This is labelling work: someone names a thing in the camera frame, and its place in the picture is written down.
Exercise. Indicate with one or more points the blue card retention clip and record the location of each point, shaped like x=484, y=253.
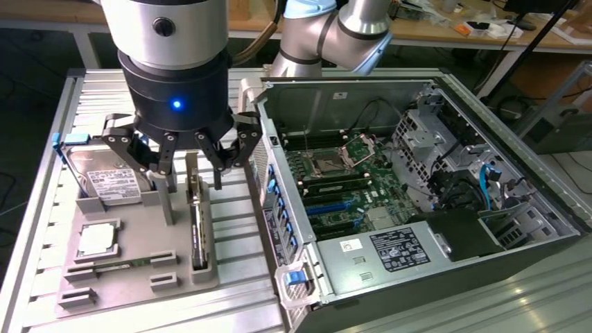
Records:
x=290, y=240
x=276, y=200
x=285, y=227
x=281, y=213
x=272, y=186

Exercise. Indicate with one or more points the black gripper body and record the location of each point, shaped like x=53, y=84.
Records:
x=176, y=90

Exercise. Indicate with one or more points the grey plastic parts rack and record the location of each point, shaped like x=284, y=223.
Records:
x=133, y=243

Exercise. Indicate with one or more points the green motherboard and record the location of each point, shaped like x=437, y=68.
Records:
x=384, y=194

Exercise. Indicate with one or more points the CPU socket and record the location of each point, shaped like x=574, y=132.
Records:
x=329, y=163

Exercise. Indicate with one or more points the silver chipset heatsink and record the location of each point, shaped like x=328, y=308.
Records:
x=384, y=219

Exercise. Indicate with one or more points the thin metal locking lever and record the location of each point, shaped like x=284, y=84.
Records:
x=306, y=138

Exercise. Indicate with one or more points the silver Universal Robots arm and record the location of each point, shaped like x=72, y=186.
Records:
x=193, y=34

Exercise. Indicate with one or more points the hard disk in blue caddy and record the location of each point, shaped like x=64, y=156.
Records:
x=110, y=184

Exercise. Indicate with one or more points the metal disk bay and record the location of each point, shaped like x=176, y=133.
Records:
x=508, y=230

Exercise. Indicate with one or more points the perforated metal drive cage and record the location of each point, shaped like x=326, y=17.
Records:
x=420, y=138

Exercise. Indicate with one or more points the metal socket cover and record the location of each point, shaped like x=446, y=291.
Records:
x=360, y=147

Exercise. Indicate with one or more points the black plastic shroud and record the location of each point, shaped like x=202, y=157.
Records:
x=462, y=236

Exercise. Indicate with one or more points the loose green circuit board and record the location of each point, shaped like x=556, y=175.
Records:
x=410, y=12

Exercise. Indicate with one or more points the small white box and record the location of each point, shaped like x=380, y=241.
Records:
x=504, y=32

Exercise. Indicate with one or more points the open black PC case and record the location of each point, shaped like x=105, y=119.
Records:
x=438, y=284

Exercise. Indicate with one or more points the black RAM slot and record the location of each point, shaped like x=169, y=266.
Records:
x=296, y=143
x=296, y=147
x=296, y=139
x=296, y=135

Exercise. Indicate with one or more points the bare green RAM stick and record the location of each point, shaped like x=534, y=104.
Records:
x=122, y=265

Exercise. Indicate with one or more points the long black expansion slot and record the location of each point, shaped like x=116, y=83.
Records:
x=334, y=229

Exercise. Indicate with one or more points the blue expansion slot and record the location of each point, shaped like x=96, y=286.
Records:
x=328, y=208

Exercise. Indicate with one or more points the black monitor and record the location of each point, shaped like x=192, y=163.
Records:
x=545, y=4

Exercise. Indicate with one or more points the black Nvidia graphics card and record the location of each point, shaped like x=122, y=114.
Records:
x=197, y=229

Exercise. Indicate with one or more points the aluminium profile frame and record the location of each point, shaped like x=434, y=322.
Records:
x=554, y=96

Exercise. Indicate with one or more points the brown cardboard box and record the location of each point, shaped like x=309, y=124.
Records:
x=582, y=21

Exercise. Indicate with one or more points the wooden desk with white frame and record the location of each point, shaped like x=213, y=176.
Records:
x=45, y=10

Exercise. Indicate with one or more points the grey power supply unit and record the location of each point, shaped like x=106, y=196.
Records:
x=350, y=270

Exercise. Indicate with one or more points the RAM stick with white label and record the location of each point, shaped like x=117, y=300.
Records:
x=332, y=187

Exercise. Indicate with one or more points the silver CPU chip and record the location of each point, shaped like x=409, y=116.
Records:
x=97, y=239

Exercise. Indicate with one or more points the blue case latch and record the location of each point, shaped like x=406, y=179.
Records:
x=294, y=278

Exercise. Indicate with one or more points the black tripod pole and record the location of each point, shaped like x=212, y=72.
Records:
x=533, y=41

